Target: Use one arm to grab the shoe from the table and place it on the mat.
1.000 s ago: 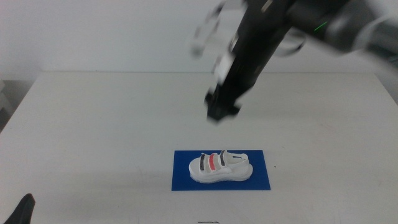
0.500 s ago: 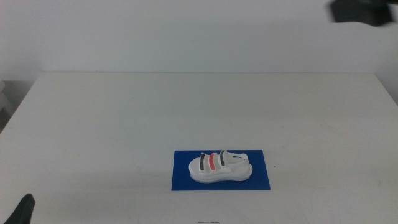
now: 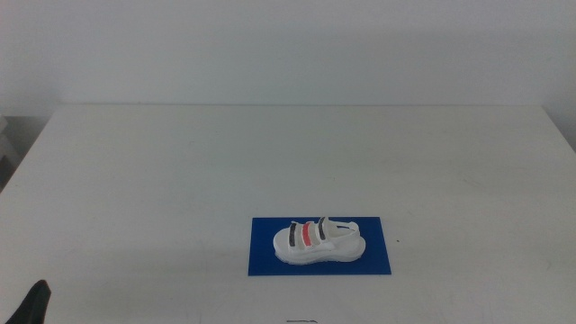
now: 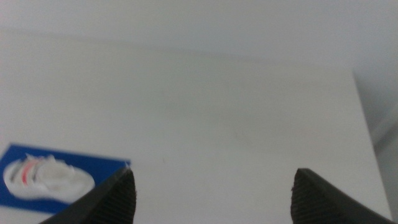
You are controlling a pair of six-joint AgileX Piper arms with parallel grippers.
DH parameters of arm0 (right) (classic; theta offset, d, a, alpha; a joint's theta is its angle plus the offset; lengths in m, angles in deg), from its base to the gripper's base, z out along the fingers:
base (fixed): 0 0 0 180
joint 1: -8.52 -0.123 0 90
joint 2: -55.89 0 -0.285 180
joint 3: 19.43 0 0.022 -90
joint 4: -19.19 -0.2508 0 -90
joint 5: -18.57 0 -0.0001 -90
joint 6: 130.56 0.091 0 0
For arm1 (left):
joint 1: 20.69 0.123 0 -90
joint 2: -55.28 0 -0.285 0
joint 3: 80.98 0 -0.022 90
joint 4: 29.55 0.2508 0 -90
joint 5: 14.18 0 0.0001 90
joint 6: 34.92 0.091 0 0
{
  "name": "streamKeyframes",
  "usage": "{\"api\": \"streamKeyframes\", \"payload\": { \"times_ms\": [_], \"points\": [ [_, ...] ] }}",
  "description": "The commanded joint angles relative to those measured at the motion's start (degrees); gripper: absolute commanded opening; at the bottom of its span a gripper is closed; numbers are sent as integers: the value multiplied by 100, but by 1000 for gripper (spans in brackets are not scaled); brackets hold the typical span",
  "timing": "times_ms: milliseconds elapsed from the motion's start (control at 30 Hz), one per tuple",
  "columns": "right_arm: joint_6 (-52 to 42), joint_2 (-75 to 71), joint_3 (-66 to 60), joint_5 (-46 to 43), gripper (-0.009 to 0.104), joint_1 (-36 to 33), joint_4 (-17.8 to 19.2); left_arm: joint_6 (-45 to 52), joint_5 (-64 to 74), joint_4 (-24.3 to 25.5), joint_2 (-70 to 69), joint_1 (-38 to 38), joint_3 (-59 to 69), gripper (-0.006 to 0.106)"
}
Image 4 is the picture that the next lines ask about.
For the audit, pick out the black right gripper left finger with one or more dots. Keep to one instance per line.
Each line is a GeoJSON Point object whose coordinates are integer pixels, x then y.
{"type": "Point", "coordinates": [112, 202]}

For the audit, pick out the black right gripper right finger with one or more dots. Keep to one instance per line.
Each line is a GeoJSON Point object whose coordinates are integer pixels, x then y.
{"type": "Point", "coordinates": [314, 205]}

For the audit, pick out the blue rectangular mat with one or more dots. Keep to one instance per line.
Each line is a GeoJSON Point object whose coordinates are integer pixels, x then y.
{"type": "Point", "coordinates": [93, 168]}

